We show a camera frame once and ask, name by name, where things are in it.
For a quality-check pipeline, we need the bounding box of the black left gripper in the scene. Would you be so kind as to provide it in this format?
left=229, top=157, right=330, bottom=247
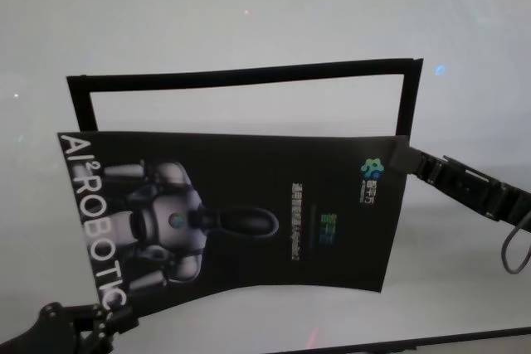
left=0, top=308, right=140, bottom=354

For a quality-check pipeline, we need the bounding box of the black robot print poster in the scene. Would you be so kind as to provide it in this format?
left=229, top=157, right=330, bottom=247
left=56, top=129, right=410, bottom=325

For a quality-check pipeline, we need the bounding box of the black tape frame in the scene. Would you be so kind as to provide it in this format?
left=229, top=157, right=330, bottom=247
left=66, top=56, right=426, bottom=139

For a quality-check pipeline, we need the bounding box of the grey looped wrist cable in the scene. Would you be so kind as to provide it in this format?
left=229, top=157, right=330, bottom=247
left=500, top=215, right=531, bottom=276

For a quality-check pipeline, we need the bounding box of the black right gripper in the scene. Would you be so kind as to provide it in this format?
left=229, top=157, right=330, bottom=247
left=387, top=137, right=531, bottom=230

